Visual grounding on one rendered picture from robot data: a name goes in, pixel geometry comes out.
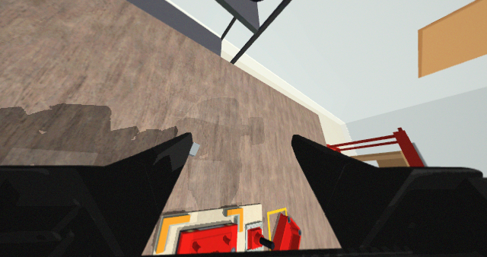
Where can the red plastic shell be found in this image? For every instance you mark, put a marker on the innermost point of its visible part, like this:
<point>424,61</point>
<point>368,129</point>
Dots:
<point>287,235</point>

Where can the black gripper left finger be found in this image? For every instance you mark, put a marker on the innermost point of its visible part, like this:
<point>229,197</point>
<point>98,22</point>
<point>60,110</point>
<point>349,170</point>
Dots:
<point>125,199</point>

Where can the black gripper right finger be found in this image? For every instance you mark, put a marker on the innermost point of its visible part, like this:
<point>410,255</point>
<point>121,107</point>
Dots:
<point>357,198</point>

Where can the beige flat base plate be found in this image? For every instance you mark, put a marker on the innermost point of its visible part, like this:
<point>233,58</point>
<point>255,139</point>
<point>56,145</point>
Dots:
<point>246,217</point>

